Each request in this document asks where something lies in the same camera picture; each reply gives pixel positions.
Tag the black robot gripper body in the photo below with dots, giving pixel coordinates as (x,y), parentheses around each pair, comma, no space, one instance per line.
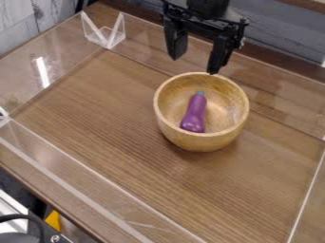
(205,17)

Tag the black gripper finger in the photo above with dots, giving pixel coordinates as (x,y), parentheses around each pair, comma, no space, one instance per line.
(175,38)
(221,53)

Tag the purple toy eggplant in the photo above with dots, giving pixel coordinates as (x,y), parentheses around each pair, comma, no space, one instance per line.
(194,119)

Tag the brown wooden bowl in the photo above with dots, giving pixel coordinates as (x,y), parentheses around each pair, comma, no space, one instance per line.
(226,111)

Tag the clear acrylic table barrier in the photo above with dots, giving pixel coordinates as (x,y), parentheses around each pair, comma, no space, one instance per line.
(80,141)

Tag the yellow black device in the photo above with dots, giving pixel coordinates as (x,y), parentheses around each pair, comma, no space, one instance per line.
(48,229)

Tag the clear acrylic corner bracket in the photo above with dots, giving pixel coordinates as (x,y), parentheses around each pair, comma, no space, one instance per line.
(106,37)

